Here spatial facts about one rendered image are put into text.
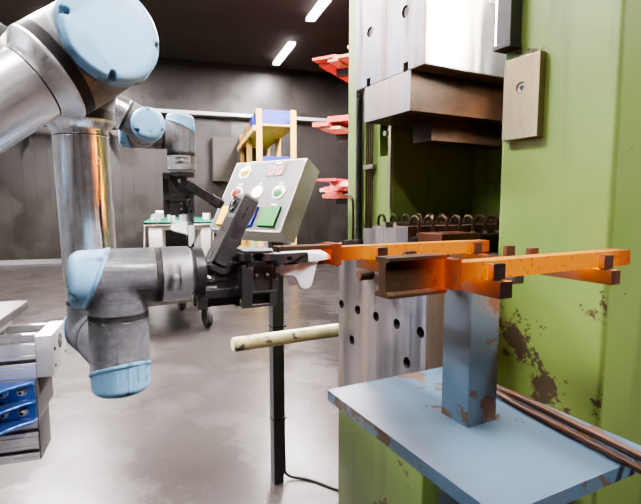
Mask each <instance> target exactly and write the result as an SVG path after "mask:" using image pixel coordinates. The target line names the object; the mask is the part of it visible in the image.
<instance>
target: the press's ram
mask: <svg viewBox="0 0 641 504"><path fill-rule="evenodd" d="M496 6H497V0H356V53H355V91H356V92H364V93H365V88H366V87H369V86H371V85H374V84H376V83H379V82H381V81H384V80H386V79H389V78H391V77H394V76H397V75H399V74H402V73H404V72H407V71H409V70H415V71H421V72H427V73H433V74H439V75H445V76H451V77H457V78H463V79H469V80H475V81H480V82H486V83H492V84H498V85H504V65H505V60H506V54H502V53H497V52H493V46H496V45H495V34H496Z"/></svg>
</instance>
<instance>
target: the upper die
mask: <svg viewBox="0 0 641 504"><path fill-rule="evenodd" d="M503 92H504V85H498V84H492V83H486V82H480V81H475V80H469V79H463V78H457V77H451V76H445V75H439V74H433V73H427V72H421V71H415V70H409V71H407V72H404V73H402V74H399V75H397V76H394V77H391V78H389V79H386V80H384V81H381V82H379V83H376V84H374V85H371V86H369V87H366V88H365V105H364V123H368V124H379V125H389V126H400V127H410V128H413V121H417V120H421V119H425V118H429V117H436V118H445V119H454V120H463V121H472V122H481V123H490V124H499V125H502V119H503Z"/></svg>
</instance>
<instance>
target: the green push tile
mask: <svg viewBox="0 0 641 504"><path fill-rule="evenodd" d="M281 208H282V207H281V206H264V207H263V209H262V212H261V214H260V217H259V220H258V222H257V225H256V226H258V227H274V226H275V224H276V221H277V218H278V216H279V213H280V210H281Z"/></svg>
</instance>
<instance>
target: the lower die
mask: <svg viewBox="0 0 641 504"><path fill-rule="evenodd" d="M458 226H459V221H453V223H450V221H449V227H448V231H458ZM495 227H496V220H492V221H490V222H487V233H495ZM483 229H484V221H478V222H475V223H474V231H475V233H483ZM431 231H432V222H426V223H423V221H421V232H431ZM444 231H445V222H440V223H437V222H435V232H444ZM470 231H471V220H466V223H462V232H470ZM416 233H417V221H413V222H412V224H409V222H400V223H394V224H393V228H386V222H383V225H372V228H363V244H384V243H407V242H409V238H410V237H412V236H416ZM498 246H499V244H489V252H498ZM489 252H482V253H489Z"/></svg>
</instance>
